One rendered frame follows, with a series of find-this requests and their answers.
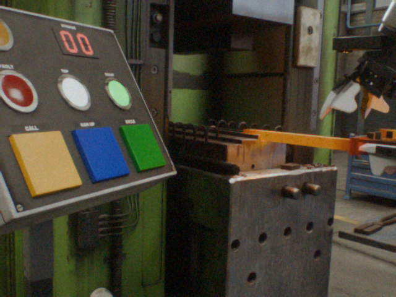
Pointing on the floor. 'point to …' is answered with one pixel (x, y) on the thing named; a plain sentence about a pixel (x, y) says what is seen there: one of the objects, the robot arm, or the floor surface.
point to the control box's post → (39, 259)
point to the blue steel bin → (367, 177)
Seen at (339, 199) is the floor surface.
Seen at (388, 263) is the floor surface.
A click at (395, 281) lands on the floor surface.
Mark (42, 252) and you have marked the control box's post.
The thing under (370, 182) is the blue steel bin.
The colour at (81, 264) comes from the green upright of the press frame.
